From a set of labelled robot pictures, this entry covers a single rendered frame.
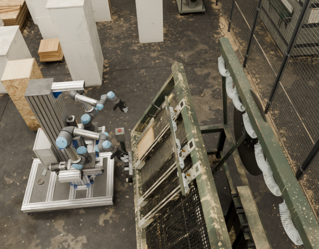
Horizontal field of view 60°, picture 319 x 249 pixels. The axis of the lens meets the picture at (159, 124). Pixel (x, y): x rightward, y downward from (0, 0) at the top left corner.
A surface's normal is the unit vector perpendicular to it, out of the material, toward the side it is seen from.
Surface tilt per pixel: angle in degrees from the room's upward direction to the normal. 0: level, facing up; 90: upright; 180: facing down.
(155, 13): 90
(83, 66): 90
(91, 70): 90
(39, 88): 0
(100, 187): 0
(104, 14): 90
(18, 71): 0
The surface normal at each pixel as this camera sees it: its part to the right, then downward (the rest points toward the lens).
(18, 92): 0.15, 0.75
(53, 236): -0.03, -0.65
